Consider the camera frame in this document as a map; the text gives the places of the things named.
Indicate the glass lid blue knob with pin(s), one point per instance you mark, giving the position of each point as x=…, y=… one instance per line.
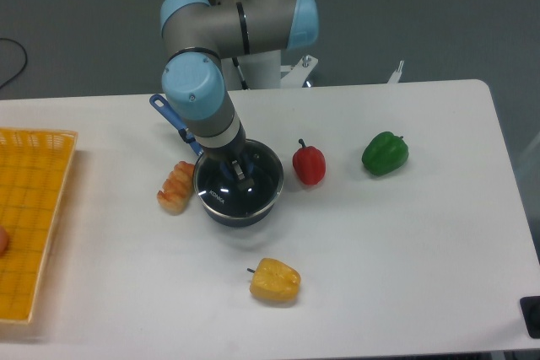
x=221, y=198

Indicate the dark blue saucepan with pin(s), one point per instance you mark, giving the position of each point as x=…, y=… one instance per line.
x=238, y=180

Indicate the black device table edge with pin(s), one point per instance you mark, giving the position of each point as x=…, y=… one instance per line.
x=530, y=308

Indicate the orange toy shrimp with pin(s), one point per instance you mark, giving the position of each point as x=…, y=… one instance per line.
x=177, y=189

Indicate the yellow toy bell pepper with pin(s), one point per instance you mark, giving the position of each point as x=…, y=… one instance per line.
x=273, y=280

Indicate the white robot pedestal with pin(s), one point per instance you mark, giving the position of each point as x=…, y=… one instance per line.
x=265, y=71

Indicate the red toy bell pepper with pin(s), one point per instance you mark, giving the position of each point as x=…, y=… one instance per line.
x=309, y=164

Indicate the yellow woven basket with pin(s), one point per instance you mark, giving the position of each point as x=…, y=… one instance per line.
x=35, y=165

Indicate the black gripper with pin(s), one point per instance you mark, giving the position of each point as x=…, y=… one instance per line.
x=225, y=146

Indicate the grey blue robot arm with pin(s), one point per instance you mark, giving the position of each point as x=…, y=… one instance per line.
x=198, y=35

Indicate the green toy bell pepper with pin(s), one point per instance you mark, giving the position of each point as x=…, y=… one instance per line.
x=385, y=153

